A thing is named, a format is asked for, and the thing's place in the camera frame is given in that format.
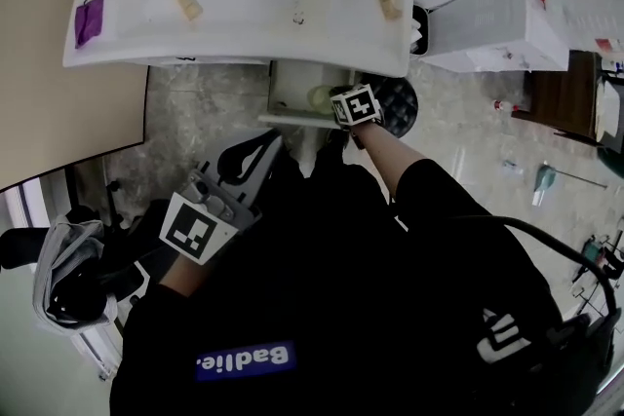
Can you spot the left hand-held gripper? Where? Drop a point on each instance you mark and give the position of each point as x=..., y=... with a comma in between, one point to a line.
x=190, y=229

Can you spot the white drawer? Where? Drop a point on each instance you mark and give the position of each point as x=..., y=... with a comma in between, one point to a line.
x=292, y=85

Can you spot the white vanity cabinet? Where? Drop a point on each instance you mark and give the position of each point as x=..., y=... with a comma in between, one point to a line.
x=219, y=61

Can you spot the dark green bin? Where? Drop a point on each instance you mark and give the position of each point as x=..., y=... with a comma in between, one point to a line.
x=613, y=158

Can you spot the purple cloth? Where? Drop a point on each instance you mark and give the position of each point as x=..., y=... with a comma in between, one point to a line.
x=89, y=20

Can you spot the black round stool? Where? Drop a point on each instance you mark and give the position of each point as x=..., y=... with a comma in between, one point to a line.
x=400, y=104

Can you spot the red and white spray bottle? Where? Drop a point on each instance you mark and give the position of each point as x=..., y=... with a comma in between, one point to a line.
x=504, y=105

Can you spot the person's left forearm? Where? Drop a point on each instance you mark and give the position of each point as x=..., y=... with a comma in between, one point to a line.
x=185, y=275

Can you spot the white crumpled paper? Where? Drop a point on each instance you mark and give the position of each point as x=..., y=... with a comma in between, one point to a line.
x=416, y=36

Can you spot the person's right forearm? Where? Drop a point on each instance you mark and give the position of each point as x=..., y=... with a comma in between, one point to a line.
x=390, y=156

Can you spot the pale green round plate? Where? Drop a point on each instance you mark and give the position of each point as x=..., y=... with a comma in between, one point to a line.
x=319, y=100

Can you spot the clear water jug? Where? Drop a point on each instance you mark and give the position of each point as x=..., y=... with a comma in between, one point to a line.
x=590, y=10

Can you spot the person's black clothed torso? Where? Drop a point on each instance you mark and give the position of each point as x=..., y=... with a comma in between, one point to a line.
x=317, y=287

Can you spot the beige board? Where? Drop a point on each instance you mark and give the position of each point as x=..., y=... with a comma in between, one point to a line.
x=58, y=78

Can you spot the grey striped shirt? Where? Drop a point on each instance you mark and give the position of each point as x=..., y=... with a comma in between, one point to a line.
x=53, y=258

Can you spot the black shoulder bag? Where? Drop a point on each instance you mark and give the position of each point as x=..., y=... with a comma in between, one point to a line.
x=585, y=365

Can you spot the white countertop basin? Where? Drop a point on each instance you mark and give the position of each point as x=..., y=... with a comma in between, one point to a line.
x=608, y=112

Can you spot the small white tube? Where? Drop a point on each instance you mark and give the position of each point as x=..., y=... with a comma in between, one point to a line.
x=513, y=167

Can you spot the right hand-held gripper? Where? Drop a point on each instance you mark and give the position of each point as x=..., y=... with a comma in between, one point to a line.
x=358, y=104

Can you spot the dark wooden cabinet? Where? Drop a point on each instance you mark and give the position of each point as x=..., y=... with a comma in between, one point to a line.
x=560, y=97

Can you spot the teal power tool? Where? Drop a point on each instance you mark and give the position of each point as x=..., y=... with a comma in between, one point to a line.
x=597, y=255

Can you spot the black waste bin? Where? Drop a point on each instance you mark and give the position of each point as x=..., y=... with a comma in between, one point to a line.
x=425, y=31

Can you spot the white water dispenser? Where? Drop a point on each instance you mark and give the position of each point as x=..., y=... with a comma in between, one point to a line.
x=487, y=24

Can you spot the teal broom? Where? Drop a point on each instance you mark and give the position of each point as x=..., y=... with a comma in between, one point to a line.
x=546, y=180

